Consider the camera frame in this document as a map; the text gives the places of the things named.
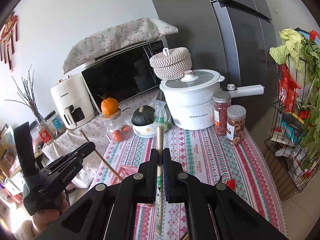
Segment person left hand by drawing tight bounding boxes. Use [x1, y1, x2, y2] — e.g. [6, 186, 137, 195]
[14, 192, 69, 240]

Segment pink lattice utensil holder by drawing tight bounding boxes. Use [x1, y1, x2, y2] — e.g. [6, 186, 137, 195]
[117, 165, 138, 179]

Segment floral side table cloth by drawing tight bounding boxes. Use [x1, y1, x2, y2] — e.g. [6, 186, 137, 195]
[42, 87, 166, 189]

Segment napa cabbage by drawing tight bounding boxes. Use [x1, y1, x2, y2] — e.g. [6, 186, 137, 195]
[269, 28, 305, 70]

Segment green leafy herbs bunch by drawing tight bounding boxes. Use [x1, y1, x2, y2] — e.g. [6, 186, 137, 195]
[300, 38, 319, 169]

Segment light bamboo chopstick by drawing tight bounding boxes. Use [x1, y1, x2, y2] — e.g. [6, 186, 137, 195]
[80, 130, 123, 181]

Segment jar of red dried fruit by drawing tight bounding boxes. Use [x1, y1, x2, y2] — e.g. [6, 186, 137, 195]
[213, 91, 231, 136]

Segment white ceramic bowl stack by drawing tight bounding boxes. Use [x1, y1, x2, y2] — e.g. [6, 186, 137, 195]
[132, 106, 172, 138]

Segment orange mandarin fruit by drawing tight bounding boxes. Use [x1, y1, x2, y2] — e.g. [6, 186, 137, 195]
[99, 95, 119, 115]

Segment red label glass jar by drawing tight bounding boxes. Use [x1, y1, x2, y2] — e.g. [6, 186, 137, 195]
[37, 120, 54, 145]

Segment disposable chopsticks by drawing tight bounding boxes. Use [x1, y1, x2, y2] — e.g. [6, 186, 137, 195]
[154, 100, 166, 236]

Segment glass jar with tomatoes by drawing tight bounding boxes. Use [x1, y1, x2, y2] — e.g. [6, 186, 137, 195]
[103, 108, 132, 142]

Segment patterned striped tablecloth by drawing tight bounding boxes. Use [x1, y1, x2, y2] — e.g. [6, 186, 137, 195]
[89, 119, 288, 240]

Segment red chinese knot decoration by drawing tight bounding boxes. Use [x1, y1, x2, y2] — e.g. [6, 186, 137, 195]
[1, 12, 18, 72]

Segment vase of dry twigs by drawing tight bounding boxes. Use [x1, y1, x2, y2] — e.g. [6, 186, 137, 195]
[5, 66, 44, 124]

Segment black wire basket rack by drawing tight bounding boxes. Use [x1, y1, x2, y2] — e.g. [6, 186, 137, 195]
[264, 67, 319, 200]

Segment blue label storage jar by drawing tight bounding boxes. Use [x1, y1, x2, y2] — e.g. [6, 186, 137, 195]
[44, 111, 67, 138]

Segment floral microwave cover cloth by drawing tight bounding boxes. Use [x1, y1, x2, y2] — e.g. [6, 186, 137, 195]
[62, 17, 178, 74]

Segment cream air fryer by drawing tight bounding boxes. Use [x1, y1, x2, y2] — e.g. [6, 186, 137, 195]
[50, 73, 96, 129]

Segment red plastic bag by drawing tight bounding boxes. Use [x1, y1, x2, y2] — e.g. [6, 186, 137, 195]
[278, 29, 319, 112]

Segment jar of dried rings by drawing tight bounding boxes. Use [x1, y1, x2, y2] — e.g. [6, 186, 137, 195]
[226, 105, 246, 145]

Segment black microwave oven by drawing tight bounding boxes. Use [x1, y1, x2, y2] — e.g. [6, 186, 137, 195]
[82, 40, 164, 109]

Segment dark green pumpkin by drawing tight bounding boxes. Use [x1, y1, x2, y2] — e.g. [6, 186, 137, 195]
[131, 105, 155, 126]

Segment white electric cooking pot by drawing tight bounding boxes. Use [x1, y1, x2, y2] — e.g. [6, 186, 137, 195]
[159, 69, 265, 131]

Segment grey refrigerator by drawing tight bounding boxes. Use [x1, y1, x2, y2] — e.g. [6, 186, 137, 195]
[152, 0, 278, 130]

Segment woven rope lidded basket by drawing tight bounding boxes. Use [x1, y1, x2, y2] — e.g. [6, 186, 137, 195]
[149, 47, 192, 80]

